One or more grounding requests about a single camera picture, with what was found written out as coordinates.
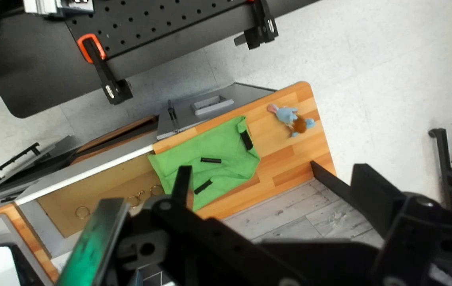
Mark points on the green cloth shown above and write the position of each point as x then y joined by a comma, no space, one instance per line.
218,143

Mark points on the grey rectangular box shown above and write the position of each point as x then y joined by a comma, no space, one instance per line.
212,105

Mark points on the blue stuffed toy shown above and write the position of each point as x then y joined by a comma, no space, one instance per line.
287,115

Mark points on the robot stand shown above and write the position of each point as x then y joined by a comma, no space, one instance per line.
39,67

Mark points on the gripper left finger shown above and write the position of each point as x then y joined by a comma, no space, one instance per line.
194,246

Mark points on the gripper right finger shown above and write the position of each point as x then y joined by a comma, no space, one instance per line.
428,238

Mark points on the orange and black clamp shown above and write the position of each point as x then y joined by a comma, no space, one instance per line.
104,75

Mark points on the grey metal panel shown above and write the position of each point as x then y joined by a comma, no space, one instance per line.
245,93

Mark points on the black metal rack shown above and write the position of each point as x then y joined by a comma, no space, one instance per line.
11,161

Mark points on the shiny metal plate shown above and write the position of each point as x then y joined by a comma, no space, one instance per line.
95,242

